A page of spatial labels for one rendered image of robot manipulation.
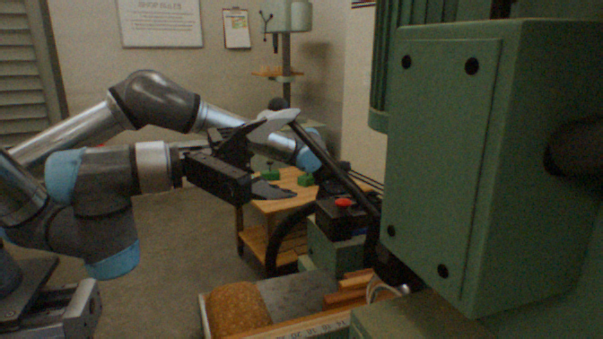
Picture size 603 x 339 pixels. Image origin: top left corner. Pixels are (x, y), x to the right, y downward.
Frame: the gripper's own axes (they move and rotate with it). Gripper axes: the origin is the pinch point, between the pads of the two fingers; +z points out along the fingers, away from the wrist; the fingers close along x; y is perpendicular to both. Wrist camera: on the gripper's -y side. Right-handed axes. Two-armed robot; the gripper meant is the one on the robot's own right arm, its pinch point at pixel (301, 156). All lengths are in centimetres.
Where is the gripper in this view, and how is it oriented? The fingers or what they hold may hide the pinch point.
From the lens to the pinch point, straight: 60.8
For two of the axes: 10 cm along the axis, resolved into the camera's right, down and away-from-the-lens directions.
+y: -3.5, -4.2, 8.4
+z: 9.4, -1.2, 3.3
